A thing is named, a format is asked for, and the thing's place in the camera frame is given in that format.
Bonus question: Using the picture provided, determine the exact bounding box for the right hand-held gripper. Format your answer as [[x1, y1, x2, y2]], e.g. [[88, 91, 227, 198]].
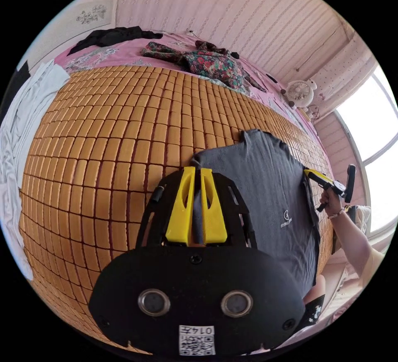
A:
[[303, 169, 347, 213]]

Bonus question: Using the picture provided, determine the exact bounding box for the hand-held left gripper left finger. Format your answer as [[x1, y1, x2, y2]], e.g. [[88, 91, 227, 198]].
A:
[[165, 167, 196, 244]]

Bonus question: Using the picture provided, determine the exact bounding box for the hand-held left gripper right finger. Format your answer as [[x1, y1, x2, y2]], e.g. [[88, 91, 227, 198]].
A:
[[201, 169, 228, 243]]

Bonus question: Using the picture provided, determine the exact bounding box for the gray shirt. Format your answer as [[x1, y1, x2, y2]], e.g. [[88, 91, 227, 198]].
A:
[[191, 128, 323, 298]]

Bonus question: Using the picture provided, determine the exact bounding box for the person's right forearm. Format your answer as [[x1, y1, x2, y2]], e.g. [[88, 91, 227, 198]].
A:
[[329, 208, 374, 276]]

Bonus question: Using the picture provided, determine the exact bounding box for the person's right hand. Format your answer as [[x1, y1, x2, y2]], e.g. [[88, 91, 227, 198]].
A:
[[322, 190, 345, 217]]

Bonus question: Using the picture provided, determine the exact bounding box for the window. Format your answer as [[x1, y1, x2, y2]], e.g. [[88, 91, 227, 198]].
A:
[[334, 65, 398, 239]]

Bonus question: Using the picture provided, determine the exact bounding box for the small white fan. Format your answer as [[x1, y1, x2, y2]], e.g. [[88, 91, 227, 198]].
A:
[[285, 80, 315, 109]]

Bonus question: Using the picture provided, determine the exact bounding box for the person's body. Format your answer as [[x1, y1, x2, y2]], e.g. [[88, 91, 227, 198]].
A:
[[295, 243, 388, 335]]

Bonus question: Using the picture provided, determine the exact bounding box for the bed with woven mat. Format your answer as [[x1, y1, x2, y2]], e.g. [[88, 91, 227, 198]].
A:
[[17, 30, 339, 357]]

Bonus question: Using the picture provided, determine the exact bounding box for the floral patterned garment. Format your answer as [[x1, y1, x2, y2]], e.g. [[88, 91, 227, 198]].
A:
[[140, 40, 269, 93]]

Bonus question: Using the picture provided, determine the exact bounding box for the white crumpled cloth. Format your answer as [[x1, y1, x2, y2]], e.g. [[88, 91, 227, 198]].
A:
[[0, 58, 71, 280]]

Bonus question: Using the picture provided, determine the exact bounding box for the black garment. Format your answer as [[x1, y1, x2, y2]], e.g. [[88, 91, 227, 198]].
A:
[[66, 26, 164, 57]]

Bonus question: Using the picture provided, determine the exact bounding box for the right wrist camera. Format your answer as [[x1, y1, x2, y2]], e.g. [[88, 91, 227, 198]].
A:
[[345, 164, 357, 203]]

